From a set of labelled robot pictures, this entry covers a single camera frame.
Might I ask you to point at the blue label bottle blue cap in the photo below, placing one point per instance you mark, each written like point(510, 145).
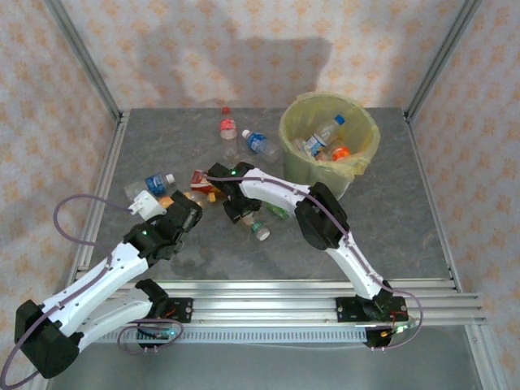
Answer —
point(321, 138)

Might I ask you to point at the aluminium base rail beam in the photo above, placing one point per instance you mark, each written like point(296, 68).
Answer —
point(264, 302)

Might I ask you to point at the small circuit board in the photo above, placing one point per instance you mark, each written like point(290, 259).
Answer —
point(400, 328)
point(160, 334)

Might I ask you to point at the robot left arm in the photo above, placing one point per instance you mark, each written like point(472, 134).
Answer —
point(101, 276)

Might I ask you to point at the aluminium frame post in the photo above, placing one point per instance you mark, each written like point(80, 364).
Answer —
point(447, 53)
point(81, 57)

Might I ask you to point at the red gold tea bottle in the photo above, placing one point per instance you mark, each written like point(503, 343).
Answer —
point(201, 183)

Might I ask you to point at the blue label water bottle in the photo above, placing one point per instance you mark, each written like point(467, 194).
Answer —
point(152, 183)
point(260, 143)

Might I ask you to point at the orange label bottle brown cap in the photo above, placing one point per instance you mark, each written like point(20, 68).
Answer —
point(340, 153)

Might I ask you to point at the aluminium table side rail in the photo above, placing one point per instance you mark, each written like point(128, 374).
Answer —
point(426, 178)
point(115, 134)

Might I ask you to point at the clear bottle green band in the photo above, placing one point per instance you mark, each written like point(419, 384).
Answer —
point(300, 145)

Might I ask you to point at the yellow-lined trash bin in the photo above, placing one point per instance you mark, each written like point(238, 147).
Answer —
point(290, 122)

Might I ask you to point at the small green label bottle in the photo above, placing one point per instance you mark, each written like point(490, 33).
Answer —
point(260, 231)

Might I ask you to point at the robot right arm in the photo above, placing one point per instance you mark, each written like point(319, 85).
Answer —
point(276, 189)

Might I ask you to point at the green label clear bottle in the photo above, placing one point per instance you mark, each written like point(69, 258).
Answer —
point(278, 210)

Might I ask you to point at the red label cola bottle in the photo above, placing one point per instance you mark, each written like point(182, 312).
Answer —
point(228, 134)

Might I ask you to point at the mesh waste bin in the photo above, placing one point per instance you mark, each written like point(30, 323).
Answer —
point(321, 178)

